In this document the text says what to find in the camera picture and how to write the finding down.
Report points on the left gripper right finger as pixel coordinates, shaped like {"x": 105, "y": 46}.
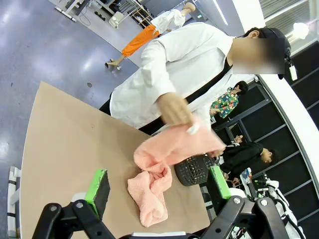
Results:
{"x": 239, "y": 219}

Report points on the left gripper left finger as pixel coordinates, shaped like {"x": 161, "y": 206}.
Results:
{"x": 99, "y": 196}

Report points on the pink terry towel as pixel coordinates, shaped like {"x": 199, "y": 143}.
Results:
{"x": 154, "y": 194}

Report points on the person right forearm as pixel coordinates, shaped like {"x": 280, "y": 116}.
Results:
{"x": 167, "y": 98}

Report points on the person right hand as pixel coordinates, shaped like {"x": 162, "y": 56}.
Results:
{"x": 178, "y": 113}

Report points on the seated person in black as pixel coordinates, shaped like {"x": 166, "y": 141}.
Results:
{"x": 241, "y": 155}

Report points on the black perforated basket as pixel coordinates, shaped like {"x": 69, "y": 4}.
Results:
{"x": 192, "y": 171}

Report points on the person in striped top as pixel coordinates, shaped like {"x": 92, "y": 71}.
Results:
{"x": 238, "y": 140}

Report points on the mannequin with floral shirt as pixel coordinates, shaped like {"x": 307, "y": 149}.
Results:
{"x": 226, "y": 100}

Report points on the person in white shirt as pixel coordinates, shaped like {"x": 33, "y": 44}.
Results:
{"x": 174, "y": 64}

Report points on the white ID badge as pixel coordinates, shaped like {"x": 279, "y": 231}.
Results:
{"x": 293, "y": 73}

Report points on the mannequin with orange trousers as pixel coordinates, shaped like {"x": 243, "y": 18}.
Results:
{"x": 139, "y": 42}

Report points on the white plastic container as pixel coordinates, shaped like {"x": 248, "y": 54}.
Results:
{"x": 115, "y": 18}

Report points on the wooden shelf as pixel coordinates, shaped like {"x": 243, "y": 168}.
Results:
{"x": 142, "y": 15}

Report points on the white desk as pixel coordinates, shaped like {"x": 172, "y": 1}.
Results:
{"x": 74, "y": 6}

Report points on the white table frame leg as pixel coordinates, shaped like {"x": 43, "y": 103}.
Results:
{"x": 13, "y": 199}

